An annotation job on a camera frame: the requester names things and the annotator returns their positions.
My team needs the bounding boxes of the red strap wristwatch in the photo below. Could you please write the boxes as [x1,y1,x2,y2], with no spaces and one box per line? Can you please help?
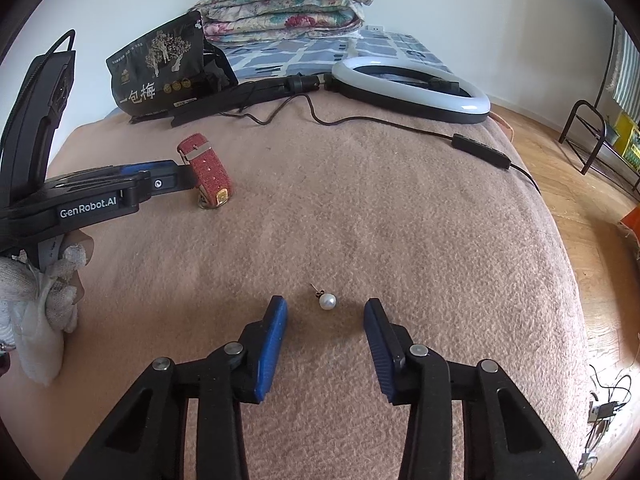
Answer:
[177,133,232,209]

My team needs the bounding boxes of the small pearl earring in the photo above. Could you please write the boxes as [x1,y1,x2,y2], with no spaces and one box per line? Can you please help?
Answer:
[310,284,337,311]

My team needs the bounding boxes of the black snack bag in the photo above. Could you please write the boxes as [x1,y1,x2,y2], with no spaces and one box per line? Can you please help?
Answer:
[105,11,204,117]

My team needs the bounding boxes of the folded tripod stand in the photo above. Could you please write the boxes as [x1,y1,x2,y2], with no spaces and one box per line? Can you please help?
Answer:
[129,73,331,127]

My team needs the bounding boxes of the blue checked bed sheet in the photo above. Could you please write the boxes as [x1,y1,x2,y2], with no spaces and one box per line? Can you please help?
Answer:
[219,26,450,81]

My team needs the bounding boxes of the orange covered box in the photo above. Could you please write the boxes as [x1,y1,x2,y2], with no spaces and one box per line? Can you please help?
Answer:
[617,205,640,254]

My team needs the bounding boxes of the folded floral quilt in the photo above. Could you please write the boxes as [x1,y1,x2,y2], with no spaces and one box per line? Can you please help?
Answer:
[192,0,373,44]

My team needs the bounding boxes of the yellow green box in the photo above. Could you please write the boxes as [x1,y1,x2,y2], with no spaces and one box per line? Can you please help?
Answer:
[614,112,639,171]

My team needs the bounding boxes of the black clothes rack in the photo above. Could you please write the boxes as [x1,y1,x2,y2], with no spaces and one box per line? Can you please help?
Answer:
[559,18,639,198]

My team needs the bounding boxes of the striped hanging cloth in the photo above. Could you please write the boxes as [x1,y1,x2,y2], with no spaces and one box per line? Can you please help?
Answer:
[608,21,640,124]

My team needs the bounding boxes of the cables on floor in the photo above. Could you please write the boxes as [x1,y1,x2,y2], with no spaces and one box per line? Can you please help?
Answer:
[577,363,634,478]

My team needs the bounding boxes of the white ring light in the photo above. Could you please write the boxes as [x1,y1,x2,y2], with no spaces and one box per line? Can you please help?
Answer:
[331,56,490,124]

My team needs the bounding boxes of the black ring light cable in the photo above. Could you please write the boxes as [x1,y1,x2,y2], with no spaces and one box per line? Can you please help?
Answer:
[219,91,544,194]

